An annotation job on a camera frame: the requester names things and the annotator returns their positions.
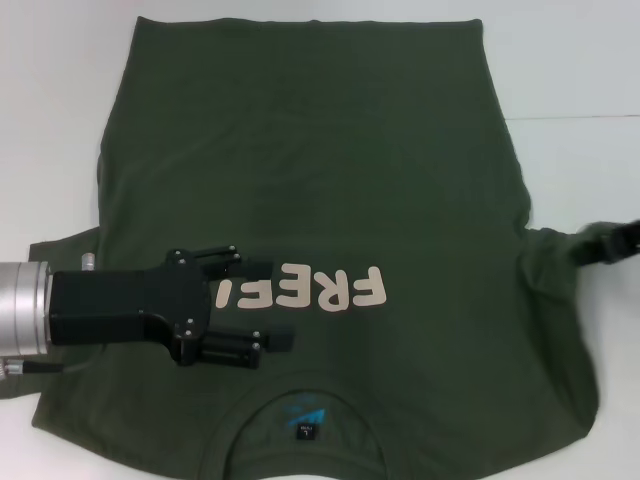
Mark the dark green printed t-shirt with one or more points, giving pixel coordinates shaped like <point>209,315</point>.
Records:
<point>320,150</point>

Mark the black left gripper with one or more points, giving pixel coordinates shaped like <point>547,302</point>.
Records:
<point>120,305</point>

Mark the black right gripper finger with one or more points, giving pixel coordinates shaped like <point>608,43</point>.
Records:
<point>625,242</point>

